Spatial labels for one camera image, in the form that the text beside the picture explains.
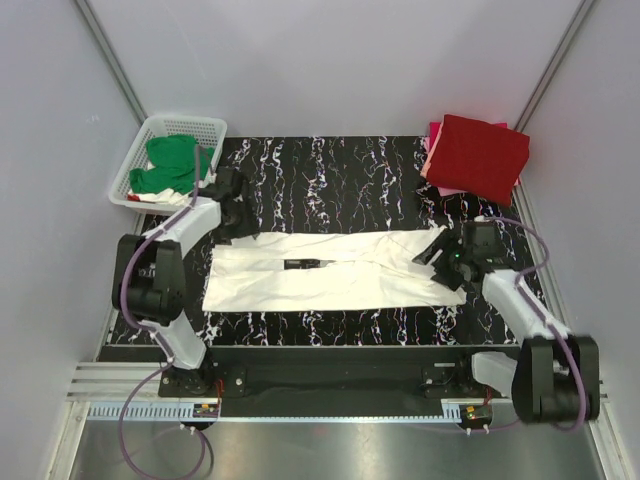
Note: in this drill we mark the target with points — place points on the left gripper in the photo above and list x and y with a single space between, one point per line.
247 227

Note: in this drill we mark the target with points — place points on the folded red t shirt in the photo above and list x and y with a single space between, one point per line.
480 157

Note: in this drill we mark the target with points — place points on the white t shirt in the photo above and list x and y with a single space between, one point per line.
285 272

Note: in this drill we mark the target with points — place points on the left aluminium frame post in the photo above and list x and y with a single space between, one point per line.
110 57

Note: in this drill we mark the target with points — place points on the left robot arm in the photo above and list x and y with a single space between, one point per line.
149 286

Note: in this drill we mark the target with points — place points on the green t shirt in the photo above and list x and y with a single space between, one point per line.
172 161

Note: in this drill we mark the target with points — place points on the right aluminium frame post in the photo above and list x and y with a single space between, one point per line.
569 37

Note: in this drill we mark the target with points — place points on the red white garment in basket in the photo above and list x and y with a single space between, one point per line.
165 197

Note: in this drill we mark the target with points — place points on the aluminium frame post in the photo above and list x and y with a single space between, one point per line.
569 37
110 57

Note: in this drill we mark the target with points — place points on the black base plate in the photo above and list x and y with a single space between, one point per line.
366 379

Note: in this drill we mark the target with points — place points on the slotted cable duct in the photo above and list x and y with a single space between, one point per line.
437 413

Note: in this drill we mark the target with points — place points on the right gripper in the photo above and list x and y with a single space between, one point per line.
440 242

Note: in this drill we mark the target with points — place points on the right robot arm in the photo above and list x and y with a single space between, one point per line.
555 378

